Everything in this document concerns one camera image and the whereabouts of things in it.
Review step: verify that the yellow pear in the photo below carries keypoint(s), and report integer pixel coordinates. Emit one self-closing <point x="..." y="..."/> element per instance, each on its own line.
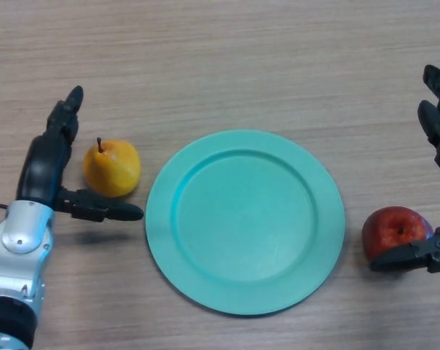
<point x="112" y="169"/>

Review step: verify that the green round plate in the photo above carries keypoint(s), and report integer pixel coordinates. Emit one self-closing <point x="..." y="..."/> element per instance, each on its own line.
<point x="247" y="222"/>

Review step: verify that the red apple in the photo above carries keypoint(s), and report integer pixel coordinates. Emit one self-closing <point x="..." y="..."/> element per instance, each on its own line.
<point x="385" y="229"/>

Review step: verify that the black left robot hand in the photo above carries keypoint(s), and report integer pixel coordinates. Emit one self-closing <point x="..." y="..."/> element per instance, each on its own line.
<point x="41" y="167"/>

